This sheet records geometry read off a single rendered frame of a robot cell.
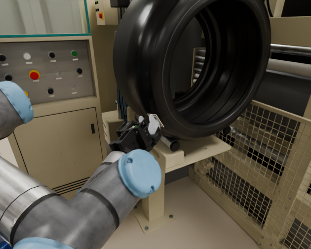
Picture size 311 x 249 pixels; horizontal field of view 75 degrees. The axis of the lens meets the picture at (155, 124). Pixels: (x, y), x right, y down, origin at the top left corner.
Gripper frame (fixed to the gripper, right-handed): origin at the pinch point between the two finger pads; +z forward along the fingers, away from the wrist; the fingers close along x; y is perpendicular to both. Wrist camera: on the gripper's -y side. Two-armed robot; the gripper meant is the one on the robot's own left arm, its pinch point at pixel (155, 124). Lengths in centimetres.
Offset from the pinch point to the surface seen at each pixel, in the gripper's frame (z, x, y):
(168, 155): 6.9, 4.5, -18.3
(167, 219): 32, 44, -99
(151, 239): 14, 49, -96
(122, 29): 14.3, 6.1, 29.5
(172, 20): 7.8, -13.0, 25.9
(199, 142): 30.0, -0.6, -29.9
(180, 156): 10.4, 1.4, -22.0
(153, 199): 31, 46, -76
